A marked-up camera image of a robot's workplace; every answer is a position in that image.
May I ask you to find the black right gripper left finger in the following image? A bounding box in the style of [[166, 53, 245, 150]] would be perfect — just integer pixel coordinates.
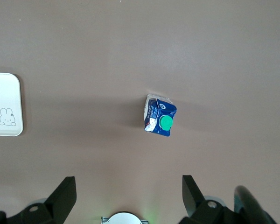
[[0, 176, 77, 224]]

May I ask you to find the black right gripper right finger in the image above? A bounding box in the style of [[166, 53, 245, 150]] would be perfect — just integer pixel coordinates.
[[178, 175, 238, 224]]

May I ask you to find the blue white milk carton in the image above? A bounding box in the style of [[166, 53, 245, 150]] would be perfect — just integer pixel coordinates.
[[143, 93, 178, 138]]

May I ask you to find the white tray with rabbit print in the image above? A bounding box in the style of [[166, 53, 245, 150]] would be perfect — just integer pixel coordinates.
[[0, 72, 24, 137]]

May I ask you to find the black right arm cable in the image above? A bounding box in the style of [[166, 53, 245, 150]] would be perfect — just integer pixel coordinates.
[[233, 185, 279, 224]]

